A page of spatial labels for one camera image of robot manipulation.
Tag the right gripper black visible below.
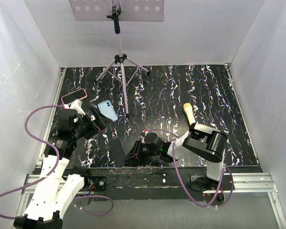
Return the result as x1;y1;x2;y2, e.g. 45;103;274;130
123;140;161;166

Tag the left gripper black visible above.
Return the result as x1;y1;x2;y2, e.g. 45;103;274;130
72;106;112;140

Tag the black phone without case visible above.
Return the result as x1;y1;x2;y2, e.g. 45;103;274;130
110;138;126;167

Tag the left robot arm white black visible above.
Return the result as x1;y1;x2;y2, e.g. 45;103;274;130
13;105;112;229

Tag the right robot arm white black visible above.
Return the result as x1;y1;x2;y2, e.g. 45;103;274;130
124;123;228;191

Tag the cream toy microphone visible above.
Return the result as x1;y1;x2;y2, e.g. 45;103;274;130
183;103;196;127

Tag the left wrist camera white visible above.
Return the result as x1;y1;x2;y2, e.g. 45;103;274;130
63;99;86;115

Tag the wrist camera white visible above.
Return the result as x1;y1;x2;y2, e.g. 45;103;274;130
63;99;86;115
140;130;149;142

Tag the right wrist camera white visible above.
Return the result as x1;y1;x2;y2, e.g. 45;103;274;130
140;130;149;142

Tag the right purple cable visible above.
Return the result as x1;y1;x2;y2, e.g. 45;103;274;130
144;129;235;208

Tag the purple cable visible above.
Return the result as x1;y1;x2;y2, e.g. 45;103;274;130
144;129;235;208
0;104;114;219

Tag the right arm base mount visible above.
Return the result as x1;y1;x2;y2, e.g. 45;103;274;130
186;175;234;192

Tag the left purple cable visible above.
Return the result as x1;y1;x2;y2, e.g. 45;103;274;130
0;104;114;219

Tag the aluminium front rail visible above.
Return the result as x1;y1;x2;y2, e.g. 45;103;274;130
21;173;278;198

